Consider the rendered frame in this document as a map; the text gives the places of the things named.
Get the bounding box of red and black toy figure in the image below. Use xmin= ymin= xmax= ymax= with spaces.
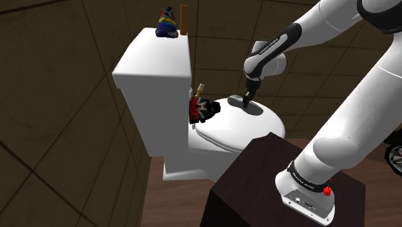
xmin=188 ymin=83 xmax=222 ymax=124

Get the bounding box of dark brown robot stand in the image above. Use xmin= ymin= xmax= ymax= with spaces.
xmin=200 ymin=132 xmax=367 ymax=227

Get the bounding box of white toilet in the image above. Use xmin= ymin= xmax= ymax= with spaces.
xmin=111 ymin=27 xmax=286 ymax=183

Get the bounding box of grey flat plate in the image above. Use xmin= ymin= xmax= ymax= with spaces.
xmin=227 ymin=95 xmax=264 ymax=116

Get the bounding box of brown cylinder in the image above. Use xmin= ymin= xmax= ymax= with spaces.
xmin=179 ymin=4 xmax=189 ymax=36

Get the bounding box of multicoloured sneaker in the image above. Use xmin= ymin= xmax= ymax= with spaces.
xmin=155 ymin=6 xmax=180 ymax=39

